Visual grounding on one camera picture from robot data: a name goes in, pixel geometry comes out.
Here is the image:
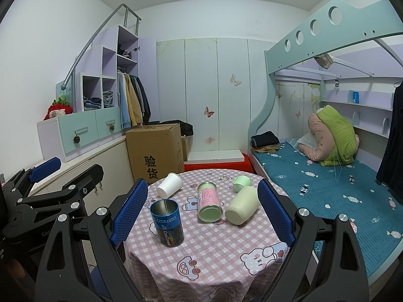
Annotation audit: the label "blue black metal can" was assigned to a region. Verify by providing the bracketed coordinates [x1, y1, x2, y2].
[150, 199, 184, 247]

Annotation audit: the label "cream plastic cup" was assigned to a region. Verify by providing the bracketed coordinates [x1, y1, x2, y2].
[225, 186, 260, 225]

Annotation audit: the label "white paper cup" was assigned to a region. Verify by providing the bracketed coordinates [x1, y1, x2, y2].
[156, 172, 183, 198]

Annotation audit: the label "small green cup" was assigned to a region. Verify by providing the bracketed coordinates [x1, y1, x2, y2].
[233, 175, 252, 193]

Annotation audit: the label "teal drawer unit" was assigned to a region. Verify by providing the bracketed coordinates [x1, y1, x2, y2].
[37, 107, 122, 163]

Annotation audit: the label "white low cabinet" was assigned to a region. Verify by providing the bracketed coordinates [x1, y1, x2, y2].
[28, 134, 135, 278]

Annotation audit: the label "red plush toy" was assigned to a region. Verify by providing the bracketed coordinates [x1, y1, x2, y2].
[44, 95, 73, 121]

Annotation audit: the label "blue patterned mattress sheet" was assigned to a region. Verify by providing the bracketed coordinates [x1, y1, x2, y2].
[253, 142, 402, 282]

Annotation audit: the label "grey metal handrail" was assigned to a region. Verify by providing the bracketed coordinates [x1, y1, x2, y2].
[61, 3, 143, 92]

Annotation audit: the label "brown cardboard box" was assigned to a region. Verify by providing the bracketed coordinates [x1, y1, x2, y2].
[125, 123, 184, 185]

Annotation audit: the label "hanging clothes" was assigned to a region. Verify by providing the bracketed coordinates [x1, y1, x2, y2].
[117, 70, 151, 130]

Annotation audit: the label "purple stair shelf unit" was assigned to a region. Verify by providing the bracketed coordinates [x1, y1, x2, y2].
[56, 25, 160, 122]

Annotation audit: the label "green and pink bedding roll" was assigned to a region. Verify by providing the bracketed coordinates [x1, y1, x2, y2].
[297, 105, 359, 166]

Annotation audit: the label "pink checkered tablecloth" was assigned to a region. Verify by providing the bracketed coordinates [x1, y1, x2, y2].
[124, 169, 290, 301]

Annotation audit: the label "red storage box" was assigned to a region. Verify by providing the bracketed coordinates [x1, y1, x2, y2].
[184, 154, 255, 173]

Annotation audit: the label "pink green cylindrical can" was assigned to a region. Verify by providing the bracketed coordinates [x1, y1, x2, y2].
[197, 181, 222, 223]

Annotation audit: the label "folded dark clothes pile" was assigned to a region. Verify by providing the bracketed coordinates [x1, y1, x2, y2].
[250, 131, 279, 151]

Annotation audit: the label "white wardrobe with butterflies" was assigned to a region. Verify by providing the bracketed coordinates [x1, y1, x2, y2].
[156, 37, 273, 153]

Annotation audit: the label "teal bunk bed frame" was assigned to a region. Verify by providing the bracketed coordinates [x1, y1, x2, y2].
[248, 0, 402, 137]

